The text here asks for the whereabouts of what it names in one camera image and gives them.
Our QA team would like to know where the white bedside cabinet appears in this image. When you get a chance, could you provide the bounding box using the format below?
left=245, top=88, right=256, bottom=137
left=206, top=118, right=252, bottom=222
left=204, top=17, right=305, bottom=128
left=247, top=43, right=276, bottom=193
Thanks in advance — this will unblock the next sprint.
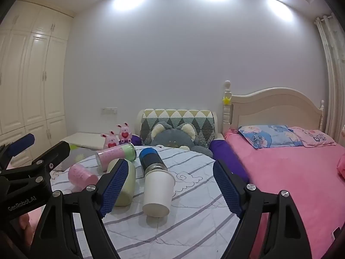
left=61, top=132, right=108, bottom=152

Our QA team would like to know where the cream wardrobe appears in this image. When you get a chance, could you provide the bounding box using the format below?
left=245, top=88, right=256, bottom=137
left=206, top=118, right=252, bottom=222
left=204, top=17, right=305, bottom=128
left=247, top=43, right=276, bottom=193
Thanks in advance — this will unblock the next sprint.
left=0, top=0, right=75, bottom=168

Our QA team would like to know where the pink bed sheet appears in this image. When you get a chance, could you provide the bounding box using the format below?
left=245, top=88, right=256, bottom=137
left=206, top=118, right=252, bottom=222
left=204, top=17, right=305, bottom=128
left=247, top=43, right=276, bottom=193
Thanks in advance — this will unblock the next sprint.
left=224, top=128, right=345, bottom=259

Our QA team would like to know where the small pink bunny toy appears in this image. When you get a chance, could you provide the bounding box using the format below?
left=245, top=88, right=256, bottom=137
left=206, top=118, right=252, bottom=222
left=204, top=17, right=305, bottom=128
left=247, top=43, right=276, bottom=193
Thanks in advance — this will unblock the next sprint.
left=101, top=131, right=119, bottom=149

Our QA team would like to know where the pink cloth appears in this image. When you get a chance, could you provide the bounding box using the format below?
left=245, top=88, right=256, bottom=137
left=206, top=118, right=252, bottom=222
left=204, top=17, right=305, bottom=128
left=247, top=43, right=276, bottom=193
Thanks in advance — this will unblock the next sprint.
left=337, top=152, right=345, bottom=180

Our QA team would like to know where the clear pink and green cup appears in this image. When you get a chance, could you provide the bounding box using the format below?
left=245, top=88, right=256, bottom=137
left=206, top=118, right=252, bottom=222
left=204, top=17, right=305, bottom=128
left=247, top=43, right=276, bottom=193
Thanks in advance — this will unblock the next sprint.
left=96, top=142, right=136, bottom=172

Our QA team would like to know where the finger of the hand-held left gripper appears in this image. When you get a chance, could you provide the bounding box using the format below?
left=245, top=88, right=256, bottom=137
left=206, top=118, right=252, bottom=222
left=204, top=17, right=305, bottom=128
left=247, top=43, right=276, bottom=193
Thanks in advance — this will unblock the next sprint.
left=0, top=133, right=35, bottom=171
left=0, top=141, right=71, bottom=178

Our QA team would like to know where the cream curtain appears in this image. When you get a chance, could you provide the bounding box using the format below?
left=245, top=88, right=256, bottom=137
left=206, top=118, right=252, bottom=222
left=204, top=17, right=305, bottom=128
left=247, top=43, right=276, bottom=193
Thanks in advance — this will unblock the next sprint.
left=314, top=13, right=345, bottom=130

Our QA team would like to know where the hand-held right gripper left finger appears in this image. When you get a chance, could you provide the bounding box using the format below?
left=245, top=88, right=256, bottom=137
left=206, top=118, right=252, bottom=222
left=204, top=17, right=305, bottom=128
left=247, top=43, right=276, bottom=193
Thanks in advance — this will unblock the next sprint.
left=29, top=159, right=129, bottom=259

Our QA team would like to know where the cream wooden headboard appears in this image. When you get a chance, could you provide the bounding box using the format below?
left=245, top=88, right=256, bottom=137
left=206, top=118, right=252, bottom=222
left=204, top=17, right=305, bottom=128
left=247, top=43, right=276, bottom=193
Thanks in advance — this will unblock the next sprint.
left=222, top=80, right=326, bottom=136

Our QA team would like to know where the large pink bunny toy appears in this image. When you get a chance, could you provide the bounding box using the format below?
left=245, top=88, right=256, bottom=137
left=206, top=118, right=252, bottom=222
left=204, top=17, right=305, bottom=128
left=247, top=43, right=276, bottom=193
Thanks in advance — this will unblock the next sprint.
left=116, top=123, right=133, bottom=143

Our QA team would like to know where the pale green cup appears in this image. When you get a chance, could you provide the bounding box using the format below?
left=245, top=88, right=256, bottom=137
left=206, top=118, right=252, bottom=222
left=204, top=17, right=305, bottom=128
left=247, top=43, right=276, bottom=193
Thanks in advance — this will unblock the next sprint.
left=107, top=159, right=136, bottom=208

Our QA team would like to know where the blue and black thermos cup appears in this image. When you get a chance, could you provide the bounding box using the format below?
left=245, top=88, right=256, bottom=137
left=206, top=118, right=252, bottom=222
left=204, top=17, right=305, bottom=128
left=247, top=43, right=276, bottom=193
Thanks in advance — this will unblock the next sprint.
left=139, top=147, right=168, bottom=177

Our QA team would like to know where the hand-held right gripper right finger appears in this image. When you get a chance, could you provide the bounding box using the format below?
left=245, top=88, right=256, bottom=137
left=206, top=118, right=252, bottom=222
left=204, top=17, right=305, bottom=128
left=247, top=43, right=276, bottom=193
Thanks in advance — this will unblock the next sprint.
left=212, top=160, right=320, bottom=259

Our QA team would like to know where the white cup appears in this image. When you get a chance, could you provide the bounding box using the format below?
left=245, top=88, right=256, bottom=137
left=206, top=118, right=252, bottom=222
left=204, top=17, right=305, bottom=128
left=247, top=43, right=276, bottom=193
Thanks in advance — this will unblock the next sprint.
left=142, top=171, right=176, bottom=218

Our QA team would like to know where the pink cartoon pillow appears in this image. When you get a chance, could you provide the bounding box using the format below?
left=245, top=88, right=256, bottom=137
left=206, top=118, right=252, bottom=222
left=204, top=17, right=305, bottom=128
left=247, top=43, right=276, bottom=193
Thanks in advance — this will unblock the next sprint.
left=288, top=126, right=337, bottom=148

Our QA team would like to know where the triangle patterned quilted headboard cover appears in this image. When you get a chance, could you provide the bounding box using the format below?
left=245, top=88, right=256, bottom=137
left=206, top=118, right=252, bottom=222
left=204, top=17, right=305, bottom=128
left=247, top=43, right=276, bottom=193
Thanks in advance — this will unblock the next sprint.
left=140, top=109, right=218, bottom=146

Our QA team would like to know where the grey bear plush cushion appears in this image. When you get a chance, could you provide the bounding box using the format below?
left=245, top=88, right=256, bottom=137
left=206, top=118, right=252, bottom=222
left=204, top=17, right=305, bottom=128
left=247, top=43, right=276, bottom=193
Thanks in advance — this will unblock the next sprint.
left=149, top=123, right=213, bottom=157

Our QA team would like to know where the blue cartoon pillow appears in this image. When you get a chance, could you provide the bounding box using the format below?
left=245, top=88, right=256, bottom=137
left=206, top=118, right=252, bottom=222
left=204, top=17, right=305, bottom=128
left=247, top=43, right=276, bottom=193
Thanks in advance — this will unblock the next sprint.
left=238, top=125, right=302, bottom=149

